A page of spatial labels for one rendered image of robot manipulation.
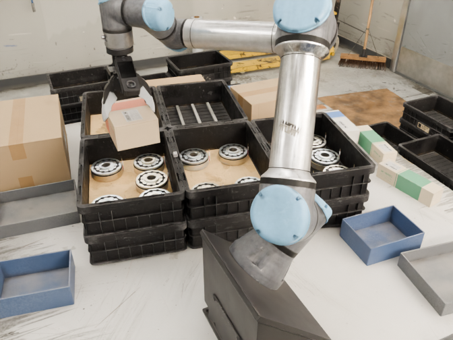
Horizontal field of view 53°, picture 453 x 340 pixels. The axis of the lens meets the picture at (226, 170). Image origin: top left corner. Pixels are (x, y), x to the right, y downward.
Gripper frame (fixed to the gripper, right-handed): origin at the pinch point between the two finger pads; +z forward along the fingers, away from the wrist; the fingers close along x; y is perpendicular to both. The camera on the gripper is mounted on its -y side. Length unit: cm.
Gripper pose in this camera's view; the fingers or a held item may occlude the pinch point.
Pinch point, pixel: (130, 118)
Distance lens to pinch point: 133.0
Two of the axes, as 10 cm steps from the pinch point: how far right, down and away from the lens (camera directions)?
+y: -4.1, -5.0, 7.7
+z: 0.0, 8.4, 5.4
